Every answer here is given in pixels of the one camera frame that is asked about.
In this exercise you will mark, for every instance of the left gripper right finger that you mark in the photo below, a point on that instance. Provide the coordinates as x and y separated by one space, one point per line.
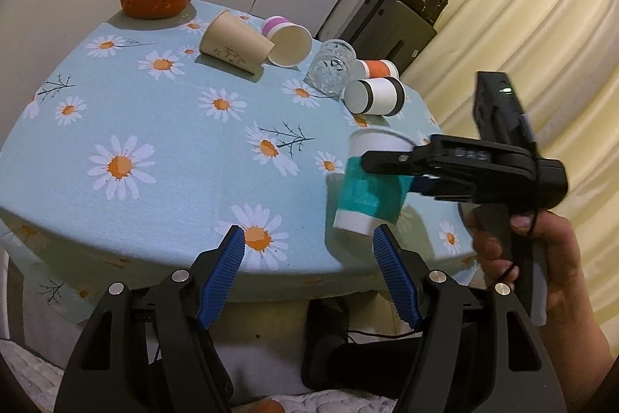
400 287

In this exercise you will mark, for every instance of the black shoe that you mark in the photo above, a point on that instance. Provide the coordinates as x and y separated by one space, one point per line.
330 361

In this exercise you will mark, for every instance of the pink banded paper cup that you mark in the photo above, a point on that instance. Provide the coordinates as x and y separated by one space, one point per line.
292 42

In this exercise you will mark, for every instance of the plain brown paper cup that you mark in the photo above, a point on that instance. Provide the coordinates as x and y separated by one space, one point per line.
232 41

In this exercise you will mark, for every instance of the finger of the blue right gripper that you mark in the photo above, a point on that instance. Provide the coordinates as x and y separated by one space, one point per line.
424 185
394 154

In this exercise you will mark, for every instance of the orange banded paper cup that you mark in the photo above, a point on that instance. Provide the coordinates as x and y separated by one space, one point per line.
371 69

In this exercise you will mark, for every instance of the teal banded paper cup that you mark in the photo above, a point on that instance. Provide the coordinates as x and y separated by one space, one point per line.
368 200

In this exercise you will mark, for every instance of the daisy print blue tablecloth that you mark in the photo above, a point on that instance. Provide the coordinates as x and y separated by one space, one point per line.
138 153

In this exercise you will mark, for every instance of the person's right forearm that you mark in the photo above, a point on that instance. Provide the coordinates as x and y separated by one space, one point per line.
579 353

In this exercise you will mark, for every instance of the clear cut glass tumbler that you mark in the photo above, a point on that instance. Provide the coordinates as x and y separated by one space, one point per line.
330 70

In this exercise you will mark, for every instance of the black banded paper cup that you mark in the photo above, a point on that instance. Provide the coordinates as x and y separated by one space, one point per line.
382 96

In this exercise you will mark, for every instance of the cream curtain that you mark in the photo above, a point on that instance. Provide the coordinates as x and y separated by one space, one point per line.
562 58

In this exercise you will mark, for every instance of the white suitcase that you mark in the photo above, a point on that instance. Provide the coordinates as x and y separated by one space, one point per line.
338 19

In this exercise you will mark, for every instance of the person's right hand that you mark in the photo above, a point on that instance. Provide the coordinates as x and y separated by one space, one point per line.
538 254

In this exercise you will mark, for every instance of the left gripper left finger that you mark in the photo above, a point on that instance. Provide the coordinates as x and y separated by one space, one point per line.
216 270

